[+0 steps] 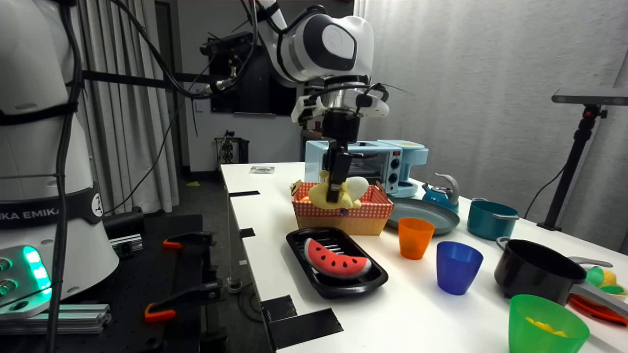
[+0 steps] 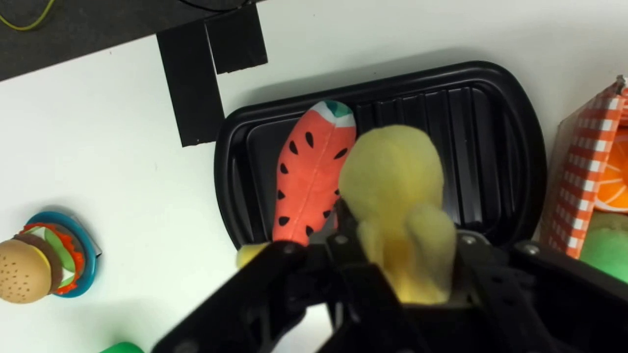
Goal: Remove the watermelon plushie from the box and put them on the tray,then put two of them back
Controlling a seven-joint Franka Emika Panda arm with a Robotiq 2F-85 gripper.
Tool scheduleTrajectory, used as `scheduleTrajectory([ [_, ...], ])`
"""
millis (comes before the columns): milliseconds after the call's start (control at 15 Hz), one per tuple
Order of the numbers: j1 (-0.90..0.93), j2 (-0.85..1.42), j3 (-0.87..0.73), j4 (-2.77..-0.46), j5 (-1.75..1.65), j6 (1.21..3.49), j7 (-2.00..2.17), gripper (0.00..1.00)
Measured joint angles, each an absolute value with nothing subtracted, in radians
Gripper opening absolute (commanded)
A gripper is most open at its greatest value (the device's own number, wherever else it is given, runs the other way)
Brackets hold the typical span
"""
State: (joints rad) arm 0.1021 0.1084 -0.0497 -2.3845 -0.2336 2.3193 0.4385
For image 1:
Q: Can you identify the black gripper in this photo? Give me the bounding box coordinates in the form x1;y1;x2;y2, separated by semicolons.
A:
320;108;361;202

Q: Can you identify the yellow banana plushie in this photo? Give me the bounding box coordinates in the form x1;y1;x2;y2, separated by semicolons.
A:
306;171;373;212

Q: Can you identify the watermelon slice plushie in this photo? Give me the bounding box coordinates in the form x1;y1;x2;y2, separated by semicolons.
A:
302;235;373;281

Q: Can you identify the orange checkered box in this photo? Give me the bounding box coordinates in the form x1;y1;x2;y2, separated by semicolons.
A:
291;181;397;237

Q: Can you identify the black plastic tray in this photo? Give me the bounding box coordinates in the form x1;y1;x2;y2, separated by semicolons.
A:
285;226;391;300

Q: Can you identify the light blue toy oven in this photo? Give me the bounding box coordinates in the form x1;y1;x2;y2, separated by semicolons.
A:
302;137;432;202

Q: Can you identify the grey-blue toy plate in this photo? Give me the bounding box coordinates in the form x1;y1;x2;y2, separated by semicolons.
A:
385;196;461;239

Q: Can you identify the orange plastic cup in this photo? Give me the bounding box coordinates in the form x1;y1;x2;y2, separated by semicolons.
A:
397;216;438;261

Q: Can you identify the teal toy kettle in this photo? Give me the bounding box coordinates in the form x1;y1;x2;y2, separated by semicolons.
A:
420;171;461;214

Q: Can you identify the black monitor panel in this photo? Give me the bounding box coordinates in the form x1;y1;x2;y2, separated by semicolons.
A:
208;43;301;118

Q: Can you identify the blue plastic cup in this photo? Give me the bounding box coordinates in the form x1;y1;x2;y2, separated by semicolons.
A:
436;239;485;296

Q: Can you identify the large black tape patch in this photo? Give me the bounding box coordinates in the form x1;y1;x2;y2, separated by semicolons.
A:
261;294;346;351

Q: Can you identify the teal toy pot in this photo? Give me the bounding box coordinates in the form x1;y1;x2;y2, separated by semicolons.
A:
465;198;522;241

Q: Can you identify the grey pleated curtain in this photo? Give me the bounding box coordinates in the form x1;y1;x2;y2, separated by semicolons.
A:
355;0;628;253
77;0;183;216

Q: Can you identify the black toy pot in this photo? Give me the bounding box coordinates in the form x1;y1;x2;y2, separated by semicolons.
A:
493;237;589;308

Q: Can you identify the black tripod stand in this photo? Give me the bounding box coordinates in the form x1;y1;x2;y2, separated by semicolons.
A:
538;86;628;232

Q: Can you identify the yellow toy piece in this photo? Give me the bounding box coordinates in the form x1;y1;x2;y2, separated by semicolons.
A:
524;316;569;339

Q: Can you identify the green plastic cup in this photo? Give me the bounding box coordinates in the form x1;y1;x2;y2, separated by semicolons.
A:
509;292;593;353

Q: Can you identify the green and yellow toy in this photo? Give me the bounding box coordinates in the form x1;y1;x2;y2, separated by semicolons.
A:
585;263;628;296

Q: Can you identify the red toy utensil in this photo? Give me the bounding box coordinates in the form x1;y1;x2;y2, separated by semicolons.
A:
567;292;628;330

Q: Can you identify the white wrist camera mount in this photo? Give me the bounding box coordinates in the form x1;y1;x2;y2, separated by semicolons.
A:
291;81;393;135

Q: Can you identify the black device with cables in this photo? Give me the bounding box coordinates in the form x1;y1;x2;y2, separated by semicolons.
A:
214;132;251;165

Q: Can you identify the black camera bar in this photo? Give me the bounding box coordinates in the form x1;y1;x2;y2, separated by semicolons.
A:
198;30;257;59

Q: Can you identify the orange-handled black clamp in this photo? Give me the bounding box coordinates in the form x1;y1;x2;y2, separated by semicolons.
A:
144;281;222;326
161;232;214;259

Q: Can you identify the aluminium profile rail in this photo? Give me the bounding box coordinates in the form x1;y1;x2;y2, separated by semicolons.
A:
0;302;114;337

